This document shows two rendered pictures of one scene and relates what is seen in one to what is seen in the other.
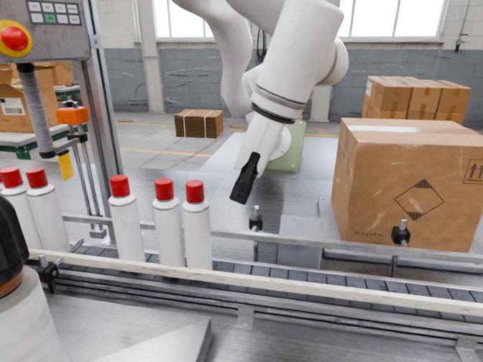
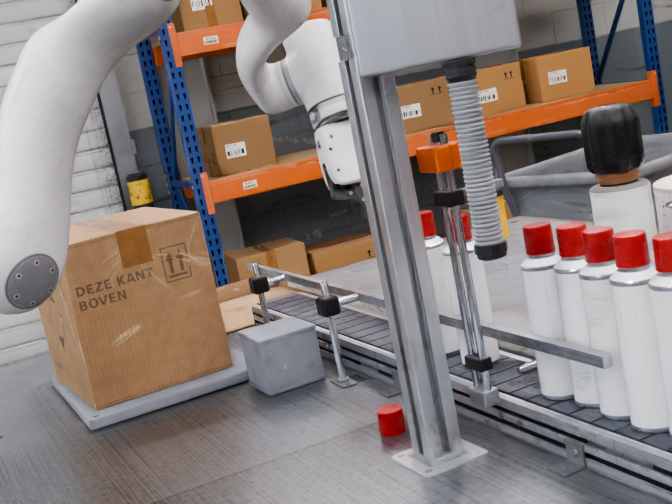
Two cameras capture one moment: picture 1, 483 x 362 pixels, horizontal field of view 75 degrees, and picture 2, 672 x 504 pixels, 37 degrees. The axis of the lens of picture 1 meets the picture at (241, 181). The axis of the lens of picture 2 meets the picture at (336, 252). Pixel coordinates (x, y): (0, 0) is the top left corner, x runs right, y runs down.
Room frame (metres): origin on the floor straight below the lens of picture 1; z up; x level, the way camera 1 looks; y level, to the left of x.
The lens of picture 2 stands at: (1.41, 1.23, 1.30)
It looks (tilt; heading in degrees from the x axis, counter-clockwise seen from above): 10 degrees down; 236
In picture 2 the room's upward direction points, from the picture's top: 11 degrees counter-clockwise
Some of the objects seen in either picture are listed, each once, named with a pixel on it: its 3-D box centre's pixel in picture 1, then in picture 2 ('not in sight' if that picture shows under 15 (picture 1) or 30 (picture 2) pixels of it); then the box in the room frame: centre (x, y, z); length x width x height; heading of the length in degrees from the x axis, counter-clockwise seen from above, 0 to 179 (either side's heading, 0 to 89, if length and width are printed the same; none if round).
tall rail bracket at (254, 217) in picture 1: (255, 243); (345, 328); (0.58, -0.03, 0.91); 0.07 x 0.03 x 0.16; 170
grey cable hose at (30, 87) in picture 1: (37, 111); (475, 160); (0.69, 0.45, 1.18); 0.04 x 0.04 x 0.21
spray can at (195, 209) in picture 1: (197, 230); not in sight; (0.53, 0.09, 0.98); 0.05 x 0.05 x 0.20
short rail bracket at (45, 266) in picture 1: (49, 278); not in sight; (0.49, 0.38, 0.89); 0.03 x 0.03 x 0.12; 80
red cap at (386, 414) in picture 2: not in sight; (391, 419); (0.69, 0.20, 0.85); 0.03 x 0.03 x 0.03
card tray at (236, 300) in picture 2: not in sight; (249, 301); (0.39, -0.68, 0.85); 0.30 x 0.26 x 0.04; 80
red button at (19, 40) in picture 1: (14, 39); not in sight; (0.59, 0.39, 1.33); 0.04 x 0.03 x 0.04; 135
